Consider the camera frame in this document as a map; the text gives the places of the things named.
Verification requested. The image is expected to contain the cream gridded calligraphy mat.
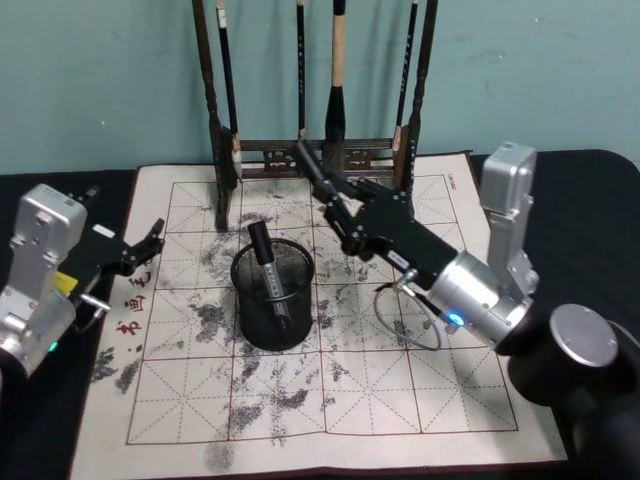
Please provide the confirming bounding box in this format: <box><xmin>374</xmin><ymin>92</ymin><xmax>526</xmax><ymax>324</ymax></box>
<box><xmin>69</xmin><ymin>149</ymin><xmax>570</xmax><ymax>474</ymax></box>

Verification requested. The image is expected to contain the black mesh pen holder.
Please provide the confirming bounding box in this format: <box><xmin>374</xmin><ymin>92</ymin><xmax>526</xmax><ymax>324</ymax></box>
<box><xmin>230</xmin><ymin>238</ymin><xmax>318</xmax><ymax>352</ymax></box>

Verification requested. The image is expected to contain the large tan-handled calligraphy brush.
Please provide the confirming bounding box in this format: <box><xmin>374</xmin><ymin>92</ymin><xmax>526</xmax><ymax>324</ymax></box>
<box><xmin>322</xmin><ymin>0</ymin><xmax>348</xmax><ymax>172</ymax></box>

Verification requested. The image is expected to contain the black and grey marker pen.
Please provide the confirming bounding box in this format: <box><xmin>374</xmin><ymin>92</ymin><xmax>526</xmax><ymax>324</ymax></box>
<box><xmin>247</xmin><ymin>222</ymin><xmax>294</xmax><ymax>330</ymax></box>

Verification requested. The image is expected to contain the short cable with silver plug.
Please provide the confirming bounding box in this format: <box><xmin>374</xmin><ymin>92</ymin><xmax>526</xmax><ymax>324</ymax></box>
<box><xmin>73</xmin><ymin>292</ymin><xmax>112</xmax><ymax>334</ymax></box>

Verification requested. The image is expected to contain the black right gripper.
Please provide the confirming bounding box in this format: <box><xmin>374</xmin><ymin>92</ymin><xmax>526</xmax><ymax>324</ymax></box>
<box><xmin>312</xmin><ymin>174</ymin><xmax>462</xmax><ymax>293</ymax></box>

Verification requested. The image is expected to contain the thin black brush with print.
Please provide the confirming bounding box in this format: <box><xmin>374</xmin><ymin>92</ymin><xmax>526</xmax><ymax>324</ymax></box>
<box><xmin>392</xmin><ymin>0</ymin><xmax>420</xmax><ymax>152</ymax></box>

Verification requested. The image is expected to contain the black table cloth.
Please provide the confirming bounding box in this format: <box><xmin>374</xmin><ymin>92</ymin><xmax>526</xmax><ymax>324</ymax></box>
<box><xmin>0</xmin><ymin>148</ymin><xmax>640</xmax><ymax>480</ymax></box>

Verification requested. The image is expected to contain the thin grey looped cable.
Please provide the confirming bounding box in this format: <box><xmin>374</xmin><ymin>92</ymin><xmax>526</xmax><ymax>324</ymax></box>
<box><xmin>372</xmin><ymin>277</ymin><xmax>452</xmax><ymax>352</ymax></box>

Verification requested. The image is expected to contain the dark wooden brush rack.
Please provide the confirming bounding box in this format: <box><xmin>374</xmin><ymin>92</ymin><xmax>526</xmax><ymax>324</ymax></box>
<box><xmin>191</xmin><ymin>0</ymin><xmax>440</xmax><ymax>234</ymax></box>

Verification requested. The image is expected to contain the thin black-handled calligraphy brush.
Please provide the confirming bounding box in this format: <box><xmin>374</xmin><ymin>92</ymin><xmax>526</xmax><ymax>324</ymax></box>
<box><xmin>294</xmin><ymin>0</ymin><xmax>327</xmax><ymax>187</ymax></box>

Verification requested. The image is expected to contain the black brush with white bristles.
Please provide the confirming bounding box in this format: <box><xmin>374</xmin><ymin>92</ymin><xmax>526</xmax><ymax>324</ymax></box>
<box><xmin>215</xmin><ymin>0</ymin><xmax>245</xmax><ymax>182</ymax></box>

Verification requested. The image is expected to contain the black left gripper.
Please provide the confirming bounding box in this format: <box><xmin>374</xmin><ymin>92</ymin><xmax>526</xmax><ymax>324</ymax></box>
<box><xmin>58</xmin><ymin>217</ymin><xmax>167</xmax><ymax>297</ymax></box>

